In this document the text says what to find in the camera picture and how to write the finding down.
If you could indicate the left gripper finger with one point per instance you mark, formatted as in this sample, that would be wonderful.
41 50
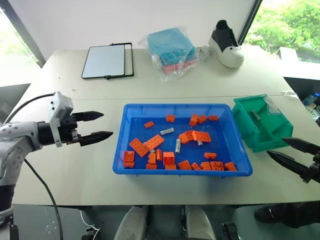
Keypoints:
96 137
90 115

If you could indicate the blue plastic tray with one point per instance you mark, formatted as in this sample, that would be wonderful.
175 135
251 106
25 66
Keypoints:
185 170

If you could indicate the green plastic box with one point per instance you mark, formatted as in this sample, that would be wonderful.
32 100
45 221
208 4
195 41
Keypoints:
265 143

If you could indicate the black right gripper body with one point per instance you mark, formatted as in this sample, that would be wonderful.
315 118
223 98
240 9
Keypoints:
315 170

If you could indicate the dark rounded shoe shape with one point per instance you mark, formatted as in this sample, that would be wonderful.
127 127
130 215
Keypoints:
287 215

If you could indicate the clear plastic label card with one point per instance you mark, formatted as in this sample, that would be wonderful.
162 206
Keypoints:
273 108

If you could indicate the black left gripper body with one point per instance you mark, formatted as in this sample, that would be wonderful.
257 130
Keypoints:
68 127

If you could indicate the orange plastic building brick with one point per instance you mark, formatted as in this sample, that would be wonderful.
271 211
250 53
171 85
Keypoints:
169 158

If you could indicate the small orange building block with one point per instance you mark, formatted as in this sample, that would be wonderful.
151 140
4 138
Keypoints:
152 158
149 124
206 166
202 119
170 167
193 120
151 166
170 118
159 154
210 155
230 166
196 166

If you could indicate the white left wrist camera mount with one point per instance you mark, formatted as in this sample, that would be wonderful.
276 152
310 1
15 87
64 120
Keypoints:
58 105

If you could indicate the pink folded towel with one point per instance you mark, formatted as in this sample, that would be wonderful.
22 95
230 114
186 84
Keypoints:
172 67

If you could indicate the black and white sneaker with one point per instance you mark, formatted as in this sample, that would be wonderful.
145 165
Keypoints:
227 47

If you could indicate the teal folded towels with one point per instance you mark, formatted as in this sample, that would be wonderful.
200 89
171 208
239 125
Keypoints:
170 46

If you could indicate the clear plastic bag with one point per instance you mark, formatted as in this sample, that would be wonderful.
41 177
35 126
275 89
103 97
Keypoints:
170 72

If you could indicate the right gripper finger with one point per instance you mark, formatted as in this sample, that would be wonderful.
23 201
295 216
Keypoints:
291 161
303 145

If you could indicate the plastic water bottle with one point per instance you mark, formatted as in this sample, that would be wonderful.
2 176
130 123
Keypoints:
311 98

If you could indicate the white board black frame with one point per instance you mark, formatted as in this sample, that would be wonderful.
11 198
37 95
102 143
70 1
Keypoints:
103 61

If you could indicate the white rounded cover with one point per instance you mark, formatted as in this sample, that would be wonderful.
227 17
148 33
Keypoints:
132 222
200 222

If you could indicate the small clear plastic packet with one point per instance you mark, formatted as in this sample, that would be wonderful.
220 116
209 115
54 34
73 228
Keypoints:
206 53

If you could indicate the long orange building block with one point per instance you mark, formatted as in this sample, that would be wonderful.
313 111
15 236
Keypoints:
138 146
202 136
154 142

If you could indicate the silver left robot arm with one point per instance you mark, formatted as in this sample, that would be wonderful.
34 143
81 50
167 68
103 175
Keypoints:
15 135

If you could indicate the dark window frame beam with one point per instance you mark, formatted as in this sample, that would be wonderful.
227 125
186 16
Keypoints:
23 32
250 21

